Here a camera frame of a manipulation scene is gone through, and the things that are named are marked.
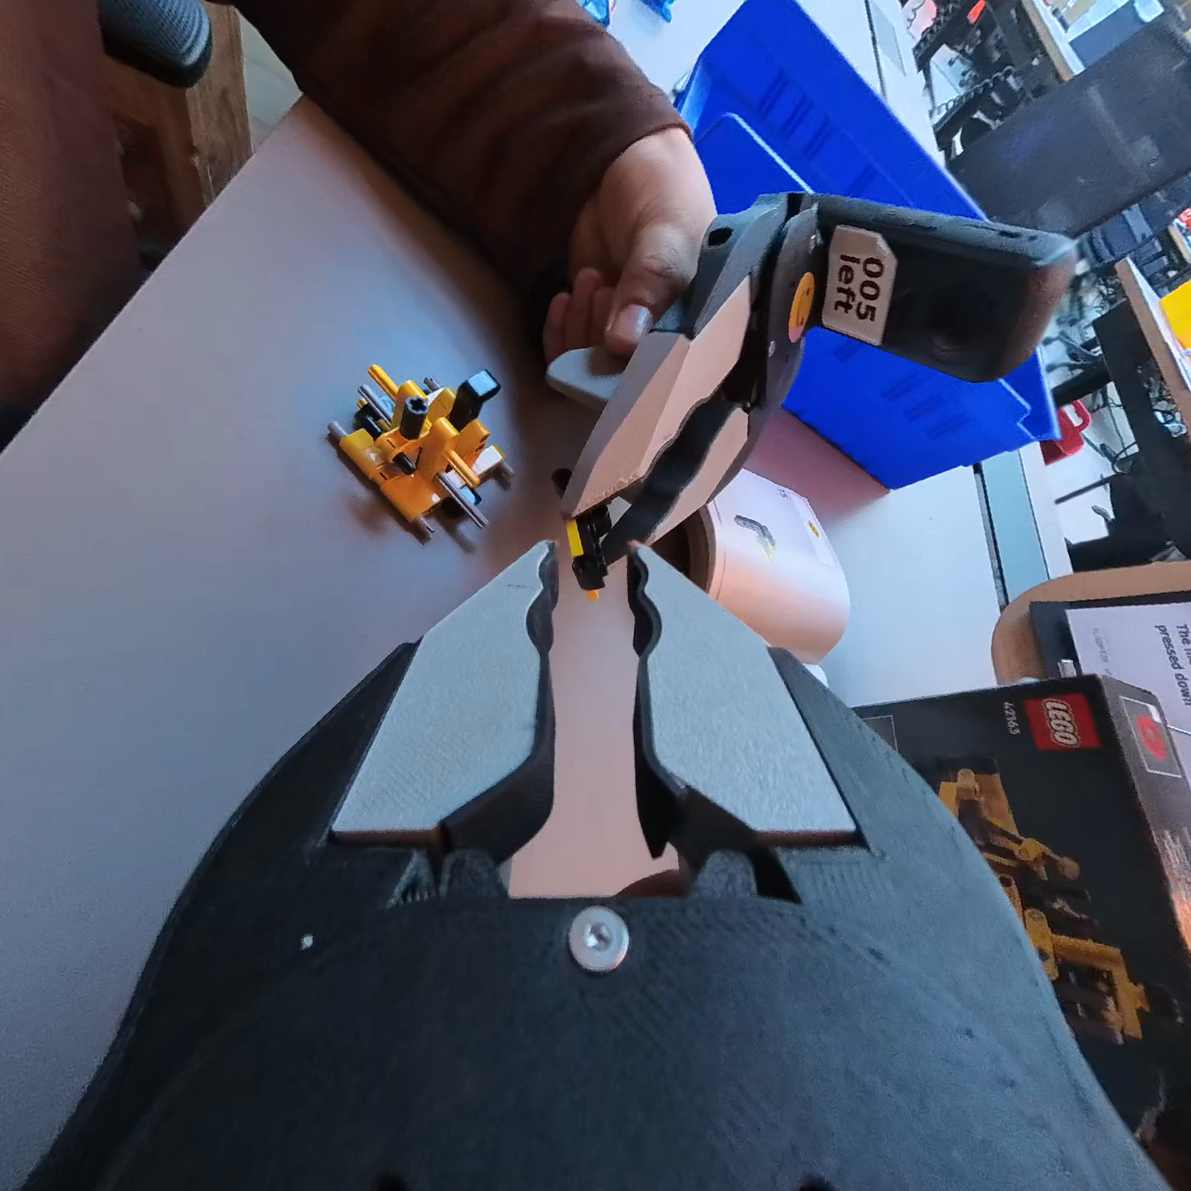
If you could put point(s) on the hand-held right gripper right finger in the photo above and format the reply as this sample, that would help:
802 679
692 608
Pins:
734 726

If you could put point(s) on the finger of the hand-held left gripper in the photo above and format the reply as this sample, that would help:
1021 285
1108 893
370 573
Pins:
669 410
711 474

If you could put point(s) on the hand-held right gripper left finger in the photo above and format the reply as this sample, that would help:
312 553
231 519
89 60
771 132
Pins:
455 716

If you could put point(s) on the small black lego assembly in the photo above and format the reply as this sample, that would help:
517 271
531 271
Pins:
588 553

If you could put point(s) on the person's left forearm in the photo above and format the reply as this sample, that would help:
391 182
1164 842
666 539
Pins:
446 102

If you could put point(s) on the lego instruction booklet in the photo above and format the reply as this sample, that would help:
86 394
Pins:
781 567

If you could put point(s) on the yellow lego assembly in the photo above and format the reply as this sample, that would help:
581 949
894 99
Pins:
422 447

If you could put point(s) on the black lego box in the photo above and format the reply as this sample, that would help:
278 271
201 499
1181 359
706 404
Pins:
1050 865

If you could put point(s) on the person's left hand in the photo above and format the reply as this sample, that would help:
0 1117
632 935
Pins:
642 233

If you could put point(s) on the blue plastic bins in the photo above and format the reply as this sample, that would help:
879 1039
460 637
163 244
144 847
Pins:
836 139

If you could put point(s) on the black equipment rack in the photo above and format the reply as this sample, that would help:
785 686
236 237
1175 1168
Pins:
1050 121

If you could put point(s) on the red object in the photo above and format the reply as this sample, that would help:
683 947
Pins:
1064 433

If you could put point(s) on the round wooden table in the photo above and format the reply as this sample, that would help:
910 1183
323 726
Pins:
1023 618

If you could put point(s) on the black framed sign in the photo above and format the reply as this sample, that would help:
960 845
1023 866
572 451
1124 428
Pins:
1125 642

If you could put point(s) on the brown wooden panel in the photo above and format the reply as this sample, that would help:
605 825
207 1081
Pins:
200 149

